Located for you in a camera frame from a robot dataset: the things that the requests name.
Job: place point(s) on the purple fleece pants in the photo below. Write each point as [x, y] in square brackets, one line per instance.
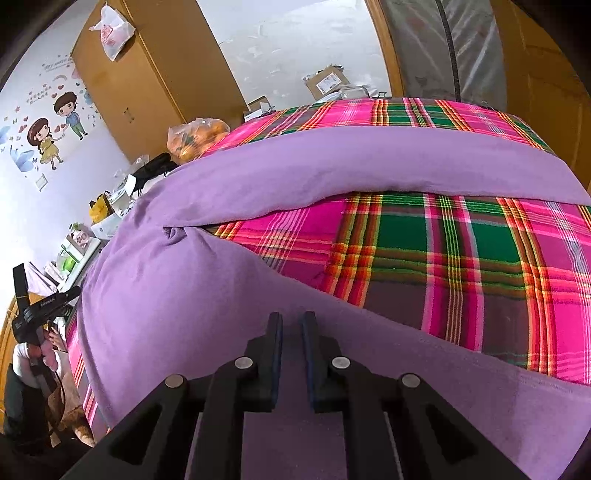
[207, 300]

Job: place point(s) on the wooden door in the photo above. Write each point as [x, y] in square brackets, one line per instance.
[545, 69]

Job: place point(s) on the clear plastic door curtain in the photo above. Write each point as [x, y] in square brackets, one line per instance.
[443, 46]

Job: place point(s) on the bag of oranges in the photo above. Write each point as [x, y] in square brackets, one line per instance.
[198, 136]

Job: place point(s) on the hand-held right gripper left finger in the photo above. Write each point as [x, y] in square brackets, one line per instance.
[276, 360]

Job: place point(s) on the wooden door frame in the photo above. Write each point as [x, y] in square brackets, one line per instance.
[385, 46]

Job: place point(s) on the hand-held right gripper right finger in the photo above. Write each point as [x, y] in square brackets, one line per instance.
[308, 360]

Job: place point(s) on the yellow bag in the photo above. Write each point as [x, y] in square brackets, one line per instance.
[101, 210]

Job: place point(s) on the wooden headboard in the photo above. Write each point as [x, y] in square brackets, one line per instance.
[7, 332]

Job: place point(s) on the pink toy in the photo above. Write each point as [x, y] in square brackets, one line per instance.
[82, 241]

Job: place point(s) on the white plastic bag red print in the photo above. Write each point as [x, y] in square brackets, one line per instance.
[113, 32]

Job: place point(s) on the cardboard box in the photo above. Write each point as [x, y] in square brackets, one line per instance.
[325, 81]

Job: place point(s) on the pink green plaid blanket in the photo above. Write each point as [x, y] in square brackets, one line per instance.
[438, 258]

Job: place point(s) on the wooden wardrobe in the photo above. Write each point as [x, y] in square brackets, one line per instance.
[152, 78]

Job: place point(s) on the green white carton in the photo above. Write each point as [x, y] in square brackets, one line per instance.
[68, 264]

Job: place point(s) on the brown furry coat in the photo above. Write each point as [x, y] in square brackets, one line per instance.
[71, 415]

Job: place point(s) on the person's left forearm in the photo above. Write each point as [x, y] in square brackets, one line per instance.
[23, 406]

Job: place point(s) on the small white box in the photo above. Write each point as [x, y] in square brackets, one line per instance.
[258, 110]

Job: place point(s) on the person's left hand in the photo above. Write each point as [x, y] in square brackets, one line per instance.
[51, 346]

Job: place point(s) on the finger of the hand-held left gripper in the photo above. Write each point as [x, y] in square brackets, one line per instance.
[70, 296]

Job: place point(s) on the cartoon wall sticker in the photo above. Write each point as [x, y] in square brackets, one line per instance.
[46, 134]

